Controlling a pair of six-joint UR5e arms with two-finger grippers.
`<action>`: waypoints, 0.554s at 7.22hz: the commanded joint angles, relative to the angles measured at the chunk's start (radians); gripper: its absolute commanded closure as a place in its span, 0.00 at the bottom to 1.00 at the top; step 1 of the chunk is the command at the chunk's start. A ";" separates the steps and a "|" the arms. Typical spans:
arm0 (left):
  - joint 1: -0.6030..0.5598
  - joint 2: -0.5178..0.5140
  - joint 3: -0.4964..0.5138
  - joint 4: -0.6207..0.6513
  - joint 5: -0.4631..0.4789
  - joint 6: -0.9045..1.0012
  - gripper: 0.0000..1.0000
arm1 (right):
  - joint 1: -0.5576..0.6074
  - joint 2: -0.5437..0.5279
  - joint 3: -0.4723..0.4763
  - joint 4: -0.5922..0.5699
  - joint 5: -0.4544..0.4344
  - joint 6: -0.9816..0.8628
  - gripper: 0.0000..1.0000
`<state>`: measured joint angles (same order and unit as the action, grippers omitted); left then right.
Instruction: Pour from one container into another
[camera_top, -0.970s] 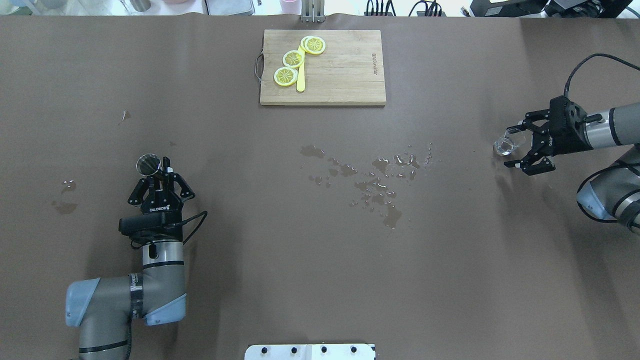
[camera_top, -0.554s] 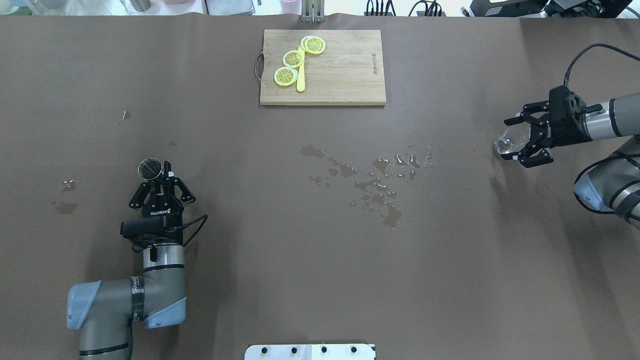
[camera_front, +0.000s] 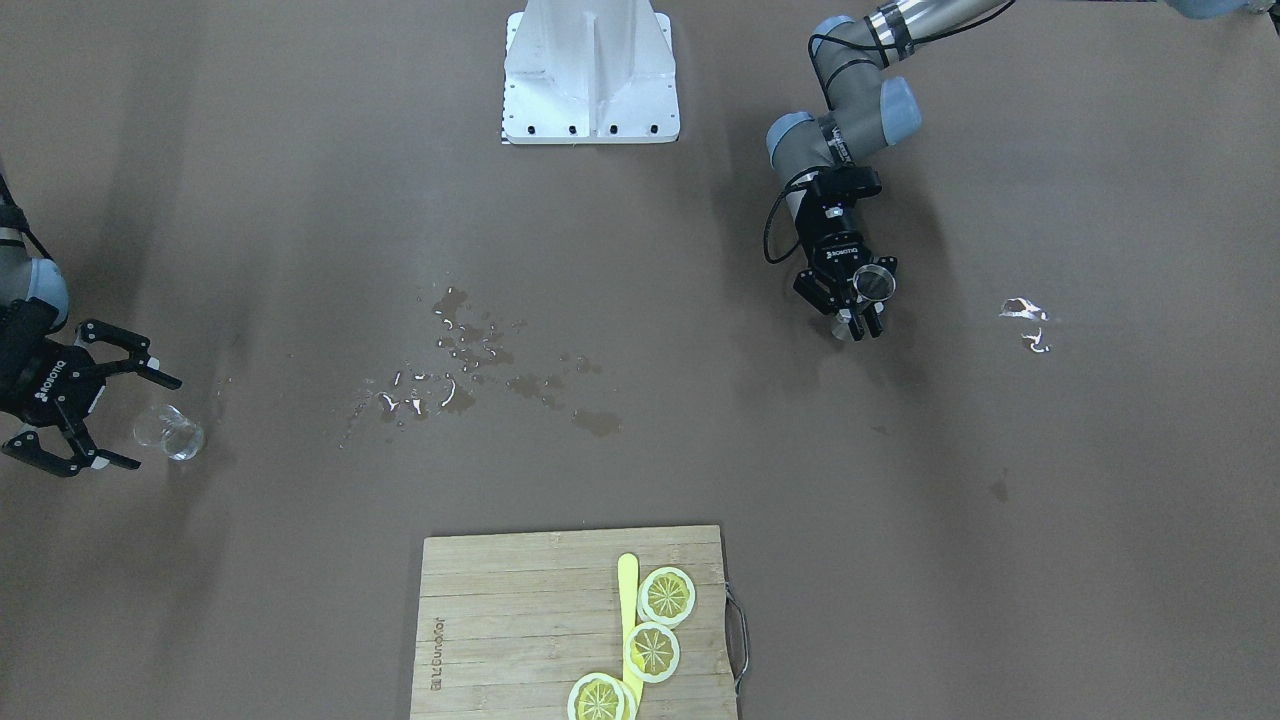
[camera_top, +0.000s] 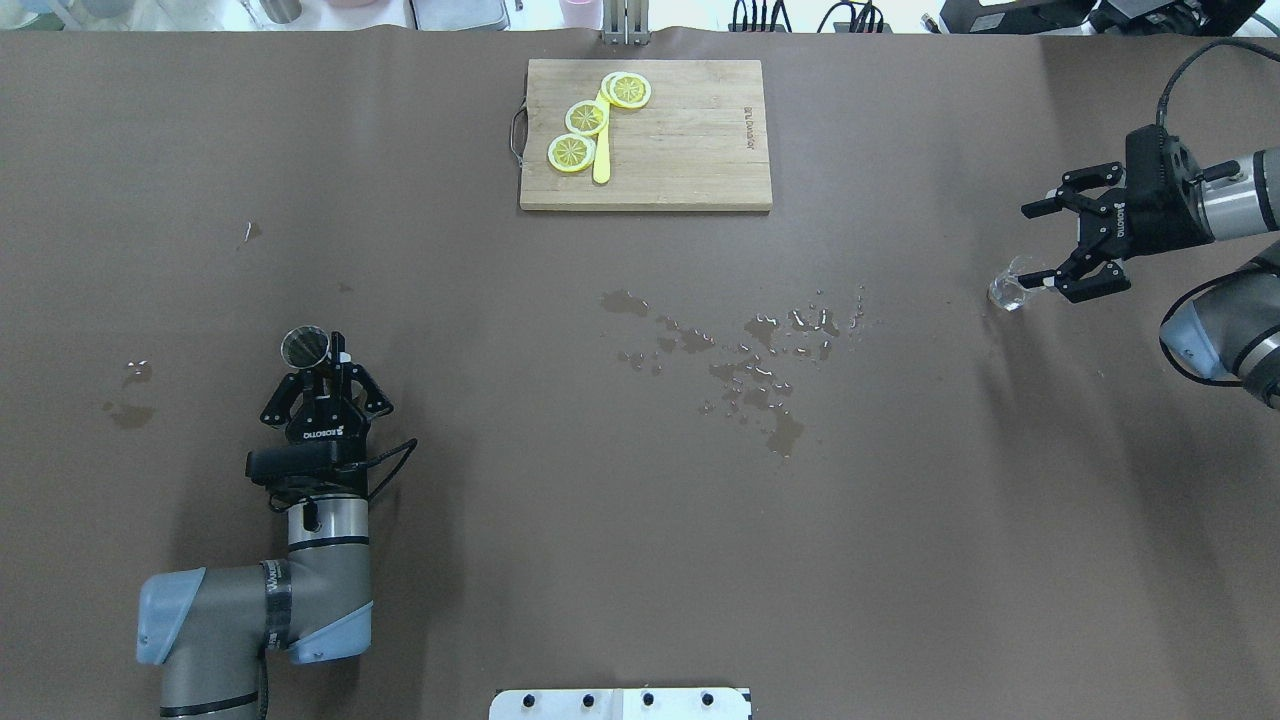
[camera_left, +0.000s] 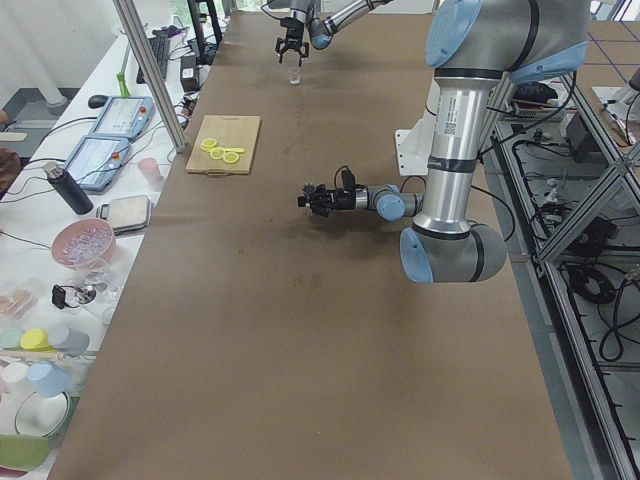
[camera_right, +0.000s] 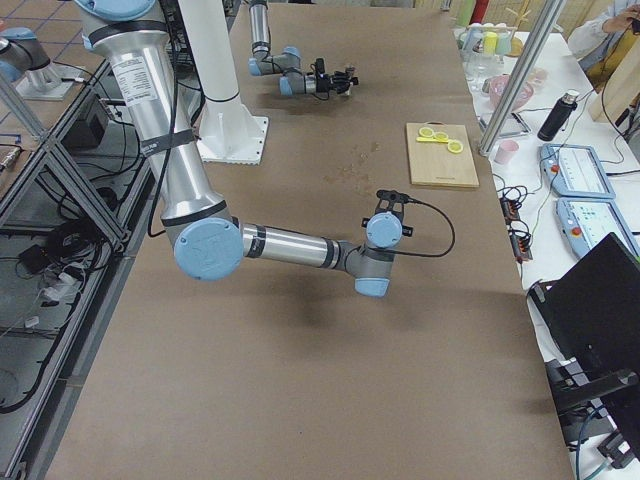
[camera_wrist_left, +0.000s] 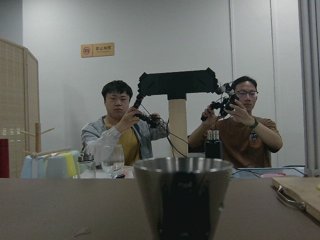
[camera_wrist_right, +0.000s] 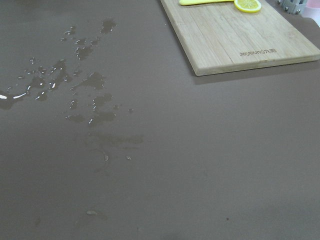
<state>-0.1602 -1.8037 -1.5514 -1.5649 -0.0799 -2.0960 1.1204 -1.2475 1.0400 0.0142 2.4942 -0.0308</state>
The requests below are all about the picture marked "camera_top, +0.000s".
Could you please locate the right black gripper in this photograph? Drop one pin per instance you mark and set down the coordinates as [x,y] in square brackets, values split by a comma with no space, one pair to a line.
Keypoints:
[1148,220]

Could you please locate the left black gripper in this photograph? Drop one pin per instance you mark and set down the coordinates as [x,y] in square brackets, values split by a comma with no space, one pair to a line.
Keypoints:
[322,431]

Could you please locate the steel jigger measuring cup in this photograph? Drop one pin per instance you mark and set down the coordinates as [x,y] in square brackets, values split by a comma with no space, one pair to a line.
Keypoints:
[307,350]

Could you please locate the clear glass cup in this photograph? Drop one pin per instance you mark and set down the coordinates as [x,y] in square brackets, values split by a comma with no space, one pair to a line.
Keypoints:
[1006,292]

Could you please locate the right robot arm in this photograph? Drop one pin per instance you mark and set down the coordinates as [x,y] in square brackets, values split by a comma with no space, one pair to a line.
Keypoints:
[1222,333]

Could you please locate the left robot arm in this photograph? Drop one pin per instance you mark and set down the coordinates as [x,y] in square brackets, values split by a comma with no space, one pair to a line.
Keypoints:
[210,630]

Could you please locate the pink plastic cup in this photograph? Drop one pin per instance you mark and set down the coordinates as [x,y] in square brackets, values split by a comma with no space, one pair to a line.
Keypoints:
[584,14]

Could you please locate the lemon slice far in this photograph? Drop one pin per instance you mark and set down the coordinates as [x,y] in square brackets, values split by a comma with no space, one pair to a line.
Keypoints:
[571,153]

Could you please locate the lemon slice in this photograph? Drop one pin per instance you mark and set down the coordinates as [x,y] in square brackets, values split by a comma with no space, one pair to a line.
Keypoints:
[587,118]
[627,90]
[571,153]

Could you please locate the yellow plastic knife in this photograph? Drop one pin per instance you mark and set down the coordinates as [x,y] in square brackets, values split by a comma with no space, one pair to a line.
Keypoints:
[601,172]

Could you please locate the wooden cutting board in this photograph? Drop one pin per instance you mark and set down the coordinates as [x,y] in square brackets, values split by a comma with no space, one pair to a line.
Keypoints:
[700,144]

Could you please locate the lemon slice middle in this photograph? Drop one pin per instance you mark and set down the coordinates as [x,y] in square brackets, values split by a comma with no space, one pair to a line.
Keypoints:
[587,118]

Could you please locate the lemon slice near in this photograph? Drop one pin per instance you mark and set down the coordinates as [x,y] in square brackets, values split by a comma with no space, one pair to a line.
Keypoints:
[627,90]

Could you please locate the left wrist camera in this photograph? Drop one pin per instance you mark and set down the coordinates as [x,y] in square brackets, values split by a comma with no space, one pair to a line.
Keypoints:
[312,464]

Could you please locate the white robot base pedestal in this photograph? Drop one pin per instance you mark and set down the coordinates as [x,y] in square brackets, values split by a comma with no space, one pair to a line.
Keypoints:
[623,703]

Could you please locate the aluminium frame post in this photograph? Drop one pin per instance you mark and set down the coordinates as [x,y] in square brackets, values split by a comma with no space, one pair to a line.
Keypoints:
[625,23]

